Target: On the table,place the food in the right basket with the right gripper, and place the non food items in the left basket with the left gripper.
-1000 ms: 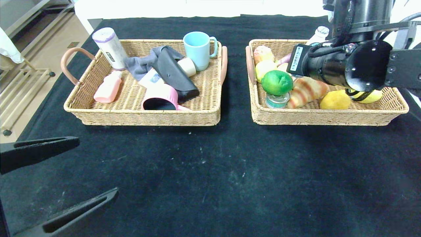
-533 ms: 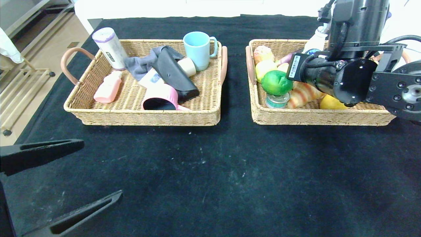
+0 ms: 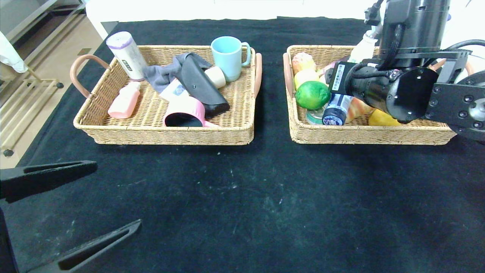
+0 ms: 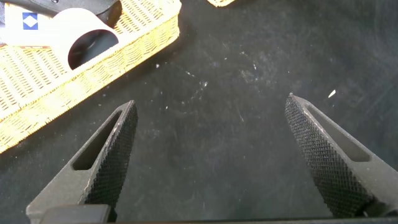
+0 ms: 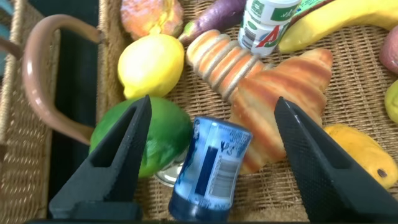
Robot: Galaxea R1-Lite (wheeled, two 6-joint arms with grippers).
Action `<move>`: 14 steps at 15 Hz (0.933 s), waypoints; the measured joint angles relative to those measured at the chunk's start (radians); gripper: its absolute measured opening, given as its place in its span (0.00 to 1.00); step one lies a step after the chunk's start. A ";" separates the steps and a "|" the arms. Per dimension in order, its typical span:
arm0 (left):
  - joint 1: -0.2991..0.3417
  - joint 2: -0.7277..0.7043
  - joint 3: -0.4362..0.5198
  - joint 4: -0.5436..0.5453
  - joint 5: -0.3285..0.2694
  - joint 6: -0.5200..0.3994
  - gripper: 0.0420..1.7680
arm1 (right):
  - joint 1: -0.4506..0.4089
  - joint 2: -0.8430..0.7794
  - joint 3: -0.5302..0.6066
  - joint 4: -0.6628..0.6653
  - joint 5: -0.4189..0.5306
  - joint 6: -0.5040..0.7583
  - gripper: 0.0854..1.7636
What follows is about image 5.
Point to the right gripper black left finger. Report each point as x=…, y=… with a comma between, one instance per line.
x=115, y=168

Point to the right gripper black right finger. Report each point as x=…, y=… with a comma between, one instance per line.
x=326, y=174

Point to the green lime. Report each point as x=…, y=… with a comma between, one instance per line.
x=168, y=130

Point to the striped croissant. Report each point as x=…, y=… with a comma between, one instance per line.
x=280, y=93

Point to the wicker basket with food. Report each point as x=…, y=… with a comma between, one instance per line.
x=342, y=93

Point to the wicker basket with household items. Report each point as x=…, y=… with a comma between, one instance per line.
x=18, y=124

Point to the yellow pear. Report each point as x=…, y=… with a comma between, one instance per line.
x=367, y=152

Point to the yellow lemon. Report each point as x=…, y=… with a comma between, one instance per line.
x=392, y=101

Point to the yellow-green apple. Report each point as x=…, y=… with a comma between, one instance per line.
x=152, y=67

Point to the red peach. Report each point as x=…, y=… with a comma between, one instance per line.
x=390, y=51

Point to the long striped bread loaf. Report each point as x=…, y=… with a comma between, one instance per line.
x=224, y=63

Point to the yellow banana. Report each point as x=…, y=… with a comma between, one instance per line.
x=335, y=18

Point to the pink bumpy fruit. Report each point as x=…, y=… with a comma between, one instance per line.
x=152, y=15

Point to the white milk bottle green label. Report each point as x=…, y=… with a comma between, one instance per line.
x=267, y=21

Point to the green snack pack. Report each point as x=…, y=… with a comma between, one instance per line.
x=308, y=6

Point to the purple eggplant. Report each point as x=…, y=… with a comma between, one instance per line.
x=214, y=17

